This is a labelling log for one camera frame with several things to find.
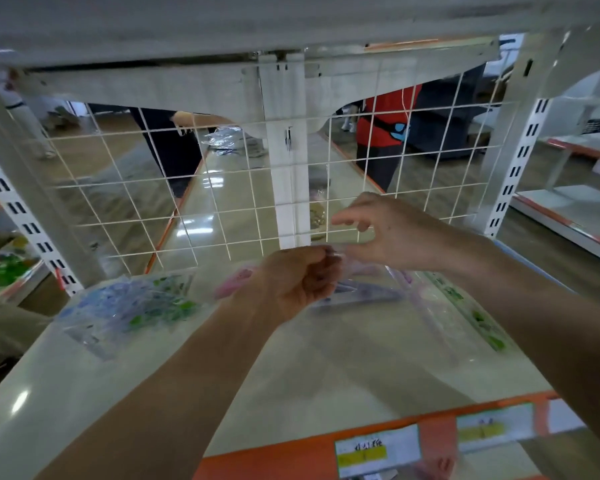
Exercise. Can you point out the person's right thumb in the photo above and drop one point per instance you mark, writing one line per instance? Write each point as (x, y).
(362, 250)

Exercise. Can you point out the plain white price label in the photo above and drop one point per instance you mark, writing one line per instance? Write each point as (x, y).
(565, 416)

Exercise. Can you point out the person's left forearm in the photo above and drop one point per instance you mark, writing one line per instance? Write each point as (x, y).
(170, 399)

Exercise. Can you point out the clear packet yellow contents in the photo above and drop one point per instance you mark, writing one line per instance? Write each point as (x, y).
(318, 214)

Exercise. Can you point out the person's right hand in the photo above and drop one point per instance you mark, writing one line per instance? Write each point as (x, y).
(410, 234)

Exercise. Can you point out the white yellow price label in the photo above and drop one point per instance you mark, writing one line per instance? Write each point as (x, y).
(377, 450)
(495, 427)

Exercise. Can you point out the clear packet blue green pieces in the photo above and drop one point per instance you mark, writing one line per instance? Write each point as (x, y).
(125, 309)

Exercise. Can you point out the white metal shelf unit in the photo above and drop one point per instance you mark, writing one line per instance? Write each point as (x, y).
(285, 94)

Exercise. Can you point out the crumpled clear plastic packets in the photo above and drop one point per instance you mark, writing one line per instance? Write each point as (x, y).
(225, 139)

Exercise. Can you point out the person's left hand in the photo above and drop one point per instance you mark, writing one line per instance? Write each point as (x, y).
(287, 284)

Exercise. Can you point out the person's left fingers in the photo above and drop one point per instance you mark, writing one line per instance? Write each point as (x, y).
(325, 274)

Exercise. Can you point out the clear packet green print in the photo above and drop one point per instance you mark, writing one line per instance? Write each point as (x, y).
(475, 314)

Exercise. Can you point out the white shelf unit orange trim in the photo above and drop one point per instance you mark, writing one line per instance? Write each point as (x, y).
(570, 194)

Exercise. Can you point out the shelf with green goods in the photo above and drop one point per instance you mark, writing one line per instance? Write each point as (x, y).
(5, 254)

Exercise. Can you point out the orange shelf price rail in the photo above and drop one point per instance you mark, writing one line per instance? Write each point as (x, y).
(430, 439)

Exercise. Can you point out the person's right forearm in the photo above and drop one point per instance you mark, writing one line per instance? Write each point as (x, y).
(540, 314)

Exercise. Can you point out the clear plastic bag pink contents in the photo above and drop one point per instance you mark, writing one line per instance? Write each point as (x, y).
(365, 289)

